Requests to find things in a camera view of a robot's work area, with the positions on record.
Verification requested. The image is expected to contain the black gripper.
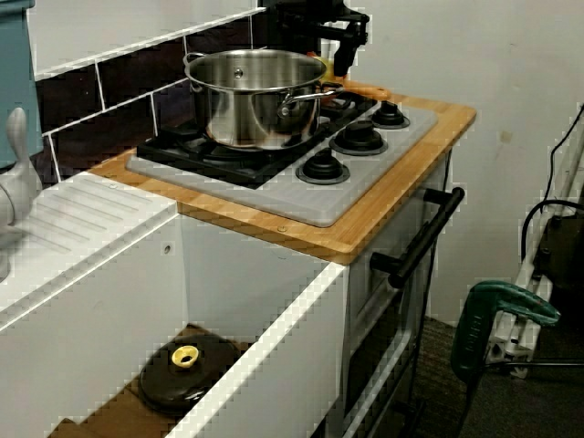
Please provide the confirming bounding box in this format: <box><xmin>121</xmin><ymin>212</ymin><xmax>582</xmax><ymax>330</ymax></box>
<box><xmin>333</xmin><ymin>11</ymin><xmax>370</xmax><ymax>78</ymax></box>

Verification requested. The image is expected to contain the stainless steel pot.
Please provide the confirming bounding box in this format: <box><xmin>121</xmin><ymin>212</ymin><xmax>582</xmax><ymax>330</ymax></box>
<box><xmin>182</xmin><ymin>48</ymin><xmax>346</xmax><ymax>151</ymax></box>

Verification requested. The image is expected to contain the orange toy frying pan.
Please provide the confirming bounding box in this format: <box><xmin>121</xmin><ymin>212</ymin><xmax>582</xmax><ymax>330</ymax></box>
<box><xmin>318</xmin><ymin>54</ymin><xmax>391</xmax><ymax>100</ymax></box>

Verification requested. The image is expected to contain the black stove knob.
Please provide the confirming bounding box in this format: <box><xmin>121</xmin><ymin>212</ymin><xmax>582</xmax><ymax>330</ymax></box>
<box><xmin>295</xmin><ymin>148</ymin><xmax>351</xmax><ymax>186</ymax></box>
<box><xmin>328</xmin><ymin>120</ymin><xmax>389</xmax><ymax>156</ymax></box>
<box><xmin>370</xmin><ymin>100</ymin><xmax>411</xmax><ymax>131</ymax></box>

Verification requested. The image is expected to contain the grey stove top panel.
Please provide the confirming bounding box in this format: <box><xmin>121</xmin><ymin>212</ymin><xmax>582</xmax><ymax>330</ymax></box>
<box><xmin>125</xmin><ymin>98</ymin><xmax>439</xmax><ymax>229</ymax></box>

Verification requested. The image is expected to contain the wooden countertop board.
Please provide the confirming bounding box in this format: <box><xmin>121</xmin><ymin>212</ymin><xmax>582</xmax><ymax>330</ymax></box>
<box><xmin>86</xmin><ymin>93</ymin><xmax>477</xmax><ymax>266</ymax></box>

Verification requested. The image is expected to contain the black burner grate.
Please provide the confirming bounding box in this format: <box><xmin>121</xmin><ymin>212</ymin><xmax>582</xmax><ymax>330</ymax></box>
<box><xmin>136</xmin><ymin>89</ymin><xmax>382</xmax><ymax>191</ymax></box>

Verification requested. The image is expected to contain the white oven cabinet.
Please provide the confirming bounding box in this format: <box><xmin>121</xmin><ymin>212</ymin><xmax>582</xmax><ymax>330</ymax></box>
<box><xmin>341</xmin><ymin>150</ymin><xmax>453</xmax><ymax>438</ymax></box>

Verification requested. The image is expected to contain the dark box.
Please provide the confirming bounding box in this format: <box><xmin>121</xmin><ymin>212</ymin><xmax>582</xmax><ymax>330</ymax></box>
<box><xmin>531</xmin><ymin>214</ymin><xmax>584</xmax><ymax>320</ymax></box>

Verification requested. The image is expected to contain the green power tool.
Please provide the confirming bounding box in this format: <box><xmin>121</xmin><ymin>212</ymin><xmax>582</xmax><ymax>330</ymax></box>
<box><xmin>450</xmin><ymin>280</ymin><xmax>561</xmax><ymax>380</ymax></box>

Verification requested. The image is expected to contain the white sink unit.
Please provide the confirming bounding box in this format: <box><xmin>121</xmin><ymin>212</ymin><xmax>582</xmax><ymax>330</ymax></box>
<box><xmin>0</xmin><ymin>171</ymin><xmax>350</xmax><ymax>438</ymax></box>

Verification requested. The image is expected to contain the teal plastic container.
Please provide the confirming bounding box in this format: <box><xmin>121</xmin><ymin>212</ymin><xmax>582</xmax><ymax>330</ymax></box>
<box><xmin>0</xmin><ymin>0</ymin><xmax>45</xmax><ymax>172</ymax></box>

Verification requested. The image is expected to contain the dark lid with yellow knob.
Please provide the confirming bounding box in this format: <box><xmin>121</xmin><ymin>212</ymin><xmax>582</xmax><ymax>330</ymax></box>
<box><xmin>138</xmin><ymin>335</ymin><xmax>238</xmax><ymax>416</ymax></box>

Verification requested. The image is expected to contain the grey toy faucet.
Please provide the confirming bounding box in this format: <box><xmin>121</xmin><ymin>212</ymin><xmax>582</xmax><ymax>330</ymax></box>
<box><xmin>0</xmin><ymin>107</ymin><xmax>45</xmax><ymax>282</ymax></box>

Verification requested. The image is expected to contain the thin black rod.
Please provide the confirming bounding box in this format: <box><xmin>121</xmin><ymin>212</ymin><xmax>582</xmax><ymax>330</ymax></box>
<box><xmin>483</xmin><ymin>358</ymin><xmax>584</xmax><ymax>368</ymax></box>

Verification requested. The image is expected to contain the brown cardboard sheet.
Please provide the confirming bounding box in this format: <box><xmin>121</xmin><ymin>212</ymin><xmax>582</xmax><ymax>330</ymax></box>
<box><xmin>47</xmin><ymin>322</ymin><xmax>252</xmax><ymax>438</ymax></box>

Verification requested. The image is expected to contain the black oven door handle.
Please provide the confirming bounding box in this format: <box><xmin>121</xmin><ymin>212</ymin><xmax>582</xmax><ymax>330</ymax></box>
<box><xmin>369</xmin><ymin>185</ymin><xmax>465</xmax><ymax>289</ymax></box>

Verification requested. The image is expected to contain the thin black cable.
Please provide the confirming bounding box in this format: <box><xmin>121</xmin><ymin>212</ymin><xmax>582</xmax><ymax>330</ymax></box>
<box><xmin>542</xmin><ymin>103</ymin><xmax>584</xmax><ymax>202</ymax></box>

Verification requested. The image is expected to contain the thick black cable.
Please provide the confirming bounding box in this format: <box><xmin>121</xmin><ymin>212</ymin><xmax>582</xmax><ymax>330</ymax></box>
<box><xmin>521</xmin><ymin>198</ymin><xmax>584</xmax><ymax>284</ymax></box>

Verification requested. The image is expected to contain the white aluminium frame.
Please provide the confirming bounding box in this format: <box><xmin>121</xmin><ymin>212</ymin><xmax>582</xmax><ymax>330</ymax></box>
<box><xmin>485</xmin><ymin>136</ymin><xmax>584</xmax><ymax>380</ymax></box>

